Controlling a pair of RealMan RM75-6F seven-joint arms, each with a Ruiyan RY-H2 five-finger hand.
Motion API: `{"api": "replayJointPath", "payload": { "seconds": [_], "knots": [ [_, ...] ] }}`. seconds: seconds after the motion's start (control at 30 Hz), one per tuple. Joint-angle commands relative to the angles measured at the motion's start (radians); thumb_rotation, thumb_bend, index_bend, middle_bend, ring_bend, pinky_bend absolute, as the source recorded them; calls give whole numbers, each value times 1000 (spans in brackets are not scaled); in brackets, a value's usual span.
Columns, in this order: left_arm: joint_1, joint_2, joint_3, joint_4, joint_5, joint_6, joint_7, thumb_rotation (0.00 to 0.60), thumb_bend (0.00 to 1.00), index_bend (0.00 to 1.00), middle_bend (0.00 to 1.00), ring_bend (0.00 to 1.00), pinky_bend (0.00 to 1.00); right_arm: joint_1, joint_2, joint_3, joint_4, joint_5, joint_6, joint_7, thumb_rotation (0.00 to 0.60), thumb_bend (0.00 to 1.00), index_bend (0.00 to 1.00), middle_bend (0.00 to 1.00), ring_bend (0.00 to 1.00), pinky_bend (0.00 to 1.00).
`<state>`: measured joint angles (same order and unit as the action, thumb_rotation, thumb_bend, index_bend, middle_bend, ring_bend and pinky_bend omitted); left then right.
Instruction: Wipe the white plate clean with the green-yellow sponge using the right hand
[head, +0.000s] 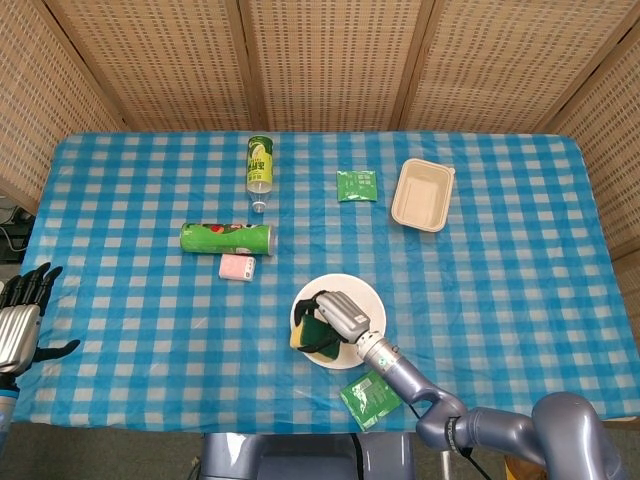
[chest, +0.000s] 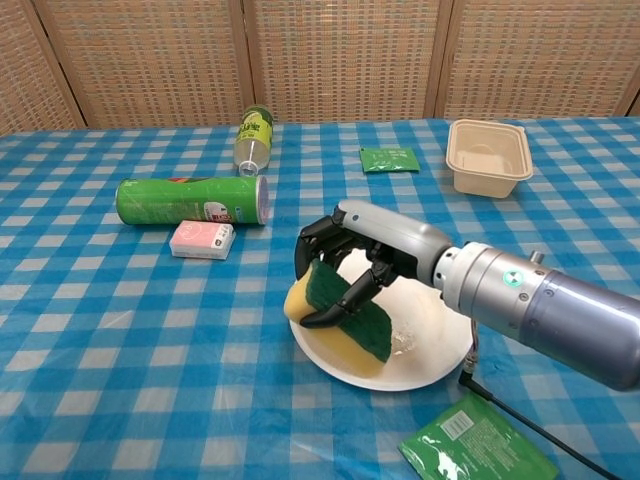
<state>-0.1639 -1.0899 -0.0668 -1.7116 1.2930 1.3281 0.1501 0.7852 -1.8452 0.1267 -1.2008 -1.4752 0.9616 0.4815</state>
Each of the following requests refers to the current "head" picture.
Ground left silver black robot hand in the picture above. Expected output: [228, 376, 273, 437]
[0, 262, 81, 390]

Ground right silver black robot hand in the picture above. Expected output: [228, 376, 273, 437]
[293, 287, 373, 354]

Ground white round plate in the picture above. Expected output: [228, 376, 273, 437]
[290, 273, 389, 371]

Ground green yellow sponge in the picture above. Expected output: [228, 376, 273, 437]
[289, 310, 342, 361]

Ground crumpled green sachet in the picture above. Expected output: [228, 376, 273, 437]
[339, 370, 401, 432]

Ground pink tissue pack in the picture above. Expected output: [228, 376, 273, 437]
[218, 253, 257, 282]

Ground flat green sachet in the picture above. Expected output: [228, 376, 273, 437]
[336, 169, 379, 203]

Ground blue white checkered tablecloth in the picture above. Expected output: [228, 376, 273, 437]
[9, 130, 624, 434]

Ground green chips can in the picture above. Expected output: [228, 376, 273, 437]
[179, 222, 278, 258]

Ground beige rectangular food container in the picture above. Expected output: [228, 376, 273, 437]
[390, 158, 457, 234]

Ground blue-grey robot torso base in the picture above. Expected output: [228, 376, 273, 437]
[199, 431, 416, 480]

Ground plastic bottle yellow-green label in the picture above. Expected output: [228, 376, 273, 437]
[245, 135, 275, 214]

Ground brown shoe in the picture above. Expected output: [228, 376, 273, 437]
[504, 453, 547, 480]

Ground woven bamboo folding screen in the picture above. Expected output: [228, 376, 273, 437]
[0, 0, 640, 281]

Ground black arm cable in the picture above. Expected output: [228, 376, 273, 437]
[408, 399, 494, 480]

